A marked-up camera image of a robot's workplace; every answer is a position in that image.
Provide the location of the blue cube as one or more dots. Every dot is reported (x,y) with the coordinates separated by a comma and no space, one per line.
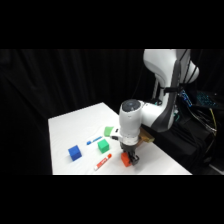
(74,153)

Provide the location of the black curtain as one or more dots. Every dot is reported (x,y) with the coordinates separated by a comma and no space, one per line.
(30,106)

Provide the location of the blue backlit keyboard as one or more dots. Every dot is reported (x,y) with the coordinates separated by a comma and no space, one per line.
(207,99)

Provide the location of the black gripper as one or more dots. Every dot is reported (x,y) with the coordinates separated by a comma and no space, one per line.
(129,148)

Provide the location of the bright green cube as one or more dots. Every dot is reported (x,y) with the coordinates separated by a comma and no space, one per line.
(103,146)

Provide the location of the black draped robot stand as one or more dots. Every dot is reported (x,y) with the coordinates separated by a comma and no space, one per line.
(186,146)

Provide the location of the dull green block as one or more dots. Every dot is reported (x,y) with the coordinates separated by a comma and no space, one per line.
(108,131)

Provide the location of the red cube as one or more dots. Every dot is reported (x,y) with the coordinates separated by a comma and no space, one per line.
(125,160)

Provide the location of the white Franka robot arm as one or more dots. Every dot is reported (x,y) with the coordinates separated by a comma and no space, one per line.
(133,120)

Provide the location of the tan wrist camera mount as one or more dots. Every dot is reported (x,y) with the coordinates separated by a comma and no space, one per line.
(147,136)

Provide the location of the blue marker pen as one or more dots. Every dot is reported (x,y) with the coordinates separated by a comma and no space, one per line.
(94,140)

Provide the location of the red marker pen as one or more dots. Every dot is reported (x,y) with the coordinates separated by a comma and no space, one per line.
(102,162)

